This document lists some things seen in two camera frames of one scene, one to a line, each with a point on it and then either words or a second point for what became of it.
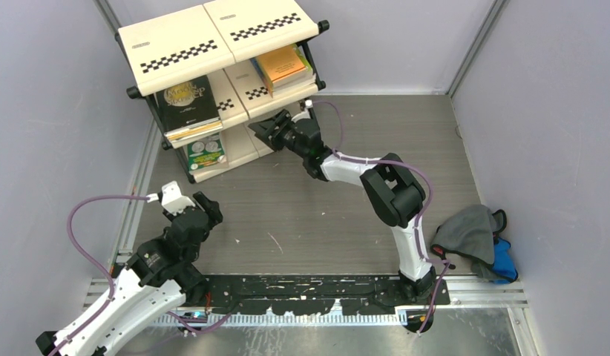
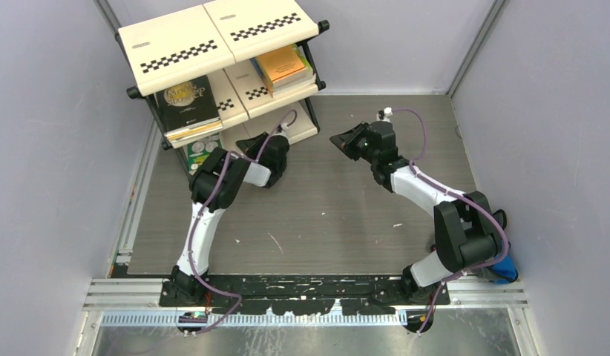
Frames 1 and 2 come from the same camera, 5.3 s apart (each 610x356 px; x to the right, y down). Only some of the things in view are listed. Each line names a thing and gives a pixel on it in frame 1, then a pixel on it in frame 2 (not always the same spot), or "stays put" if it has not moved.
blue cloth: x=503 y=267 stays put
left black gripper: x=212 y=206 → x=250 y=146
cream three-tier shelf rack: x=213 y=73 stays put
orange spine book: x=280 y=65 stays put
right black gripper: x=265 y=130 → x=346 y=142
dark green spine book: x=205 y=153 stays put
